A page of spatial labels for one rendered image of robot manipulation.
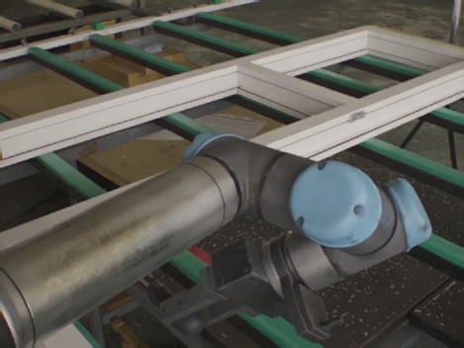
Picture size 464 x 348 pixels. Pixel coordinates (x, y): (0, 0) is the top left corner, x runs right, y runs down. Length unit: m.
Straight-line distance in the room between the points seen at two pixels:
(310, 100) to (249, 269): 0.85
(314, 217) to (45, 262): 0.23
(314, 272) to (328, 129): 0.66
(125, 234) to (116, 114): 0.96
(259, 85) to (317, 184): 1.05
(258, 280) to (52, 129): 0.81
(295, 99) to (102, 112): 0.47
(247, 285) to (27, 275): 0.30
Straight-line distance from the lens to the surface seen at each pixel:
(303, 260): 0.66
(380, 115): 1.43
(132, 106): 1.45
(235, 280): 0.66
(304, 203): 0.54
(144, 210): 0.51
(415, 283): 1.40
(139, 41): 2.35
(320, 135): 1.27
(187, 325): 0.75
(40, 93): 2.42
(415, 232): 0.65
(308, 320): 0.65
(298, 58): 1.79
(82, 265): 0.46
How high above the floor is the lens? 1.43
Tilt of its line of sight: 28 degrees down
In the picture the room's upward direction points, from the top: 1 degrees counter-clockwise
